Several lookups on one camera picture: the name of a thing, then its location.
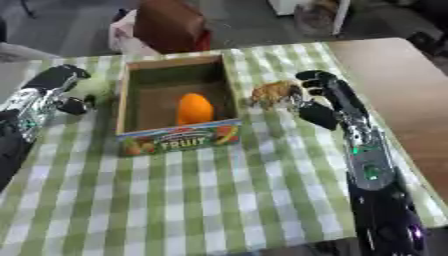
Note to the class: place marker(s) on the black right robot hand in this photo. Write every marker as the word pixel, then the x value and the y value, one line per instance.
pixel 332 96

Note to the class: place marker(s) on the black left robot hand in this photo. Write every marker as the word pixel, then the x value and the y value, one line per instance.
pixel 53 77

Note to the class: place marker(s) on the pale green round toy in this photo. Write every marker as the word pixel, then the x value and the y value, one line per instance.
pixel 93 87

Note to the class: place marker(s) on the brown toy animal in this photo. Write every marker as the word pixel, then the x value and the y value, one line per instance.
pixel 274 94

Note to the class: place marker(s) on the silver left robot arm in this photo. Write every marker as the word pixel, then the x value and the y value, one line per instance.
pixel 23 120

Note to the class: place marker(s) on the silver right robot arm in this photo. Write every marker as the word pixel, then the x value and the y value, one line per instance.
pixel 373 180

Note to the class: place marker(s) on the tan cardboard fruit box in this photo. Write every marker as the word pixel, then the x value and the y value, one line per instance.
pixel 175 106

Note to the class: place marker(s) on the grey bag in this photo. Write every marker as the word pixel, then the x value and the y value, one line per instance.
pixel 316 16

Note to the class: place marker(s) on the white bag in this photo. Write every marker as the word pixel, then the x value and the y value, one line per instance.
pixel 127 36

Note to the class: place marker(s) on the white cabinet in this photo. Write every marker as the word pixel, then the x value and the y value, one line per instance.
pixel 309 13

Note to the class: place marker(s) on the orange toy fruit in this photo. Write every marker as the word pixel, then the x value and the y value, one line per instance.
pixel 194 109

